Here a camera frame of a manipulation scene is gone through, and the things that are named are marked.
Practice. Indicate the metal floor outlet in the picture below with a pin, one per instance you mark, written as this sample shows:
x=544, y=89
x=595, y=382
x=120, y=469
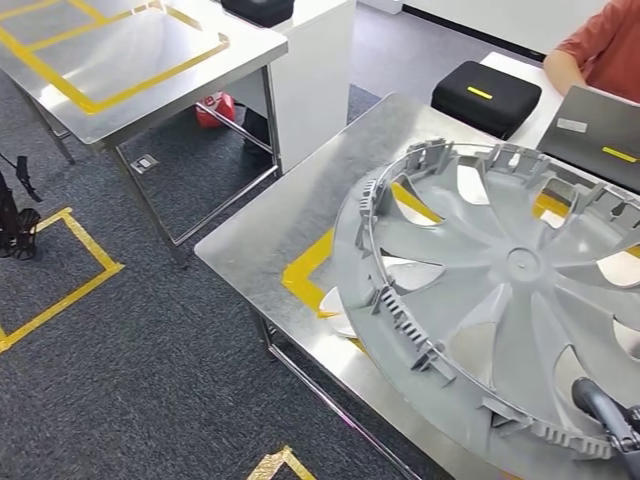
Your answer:
x=145, y=164

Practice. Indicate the white cabinet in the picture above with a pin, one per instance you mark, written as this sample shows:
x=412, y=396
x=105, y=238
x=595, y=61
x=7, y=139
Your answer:
x=315, y=79

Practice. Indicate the yellow bench tape outline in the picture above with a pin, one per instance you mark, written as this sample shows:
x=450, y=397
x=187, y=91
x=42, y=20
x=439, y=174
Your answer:
x=75, y=89
x=305, y=272

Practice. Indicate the black case yellow label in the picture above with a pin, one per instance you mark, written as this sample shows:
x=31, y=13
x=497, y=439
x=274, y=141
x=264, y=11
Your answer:
x=484, y=99

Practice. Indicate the person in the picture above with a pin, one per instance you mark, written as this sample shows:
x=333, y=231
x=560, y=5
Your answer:
x=600, y=46

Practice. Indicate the black stand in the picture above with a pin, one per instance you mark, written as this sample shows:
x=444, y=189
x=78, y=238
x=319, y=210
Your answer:
x=15, y=225

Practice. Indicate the white table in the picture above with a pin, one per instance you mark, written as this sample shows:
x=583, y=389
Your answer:
x=510, y=63

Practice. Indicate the grey laptop yellow sticker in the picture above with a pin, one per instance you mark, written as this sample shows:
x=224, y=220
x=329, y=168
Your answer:
x=590, y=139

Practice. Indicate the yellow floor tape square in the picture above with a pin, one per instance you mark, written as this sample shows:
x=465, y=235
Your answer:
x=280, y=464
x=100, y=265

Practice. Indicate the grey plastic wheel hubcap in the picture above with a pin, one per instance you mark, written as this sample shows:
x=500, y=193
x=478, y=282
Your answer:
x=500, y=291

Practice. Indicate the black zip case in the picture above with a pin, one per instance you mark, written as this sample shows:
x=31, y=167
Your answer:
x=260, y=10

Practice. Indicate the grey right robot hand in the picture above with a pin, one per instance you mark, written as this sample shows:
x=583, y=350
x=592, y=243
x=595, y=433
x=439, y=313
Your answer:
x=605, y=411

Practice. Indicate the red bag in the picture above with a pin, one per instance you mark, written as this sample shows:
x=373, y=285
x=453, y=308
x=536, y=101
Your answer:
x=215, y=109

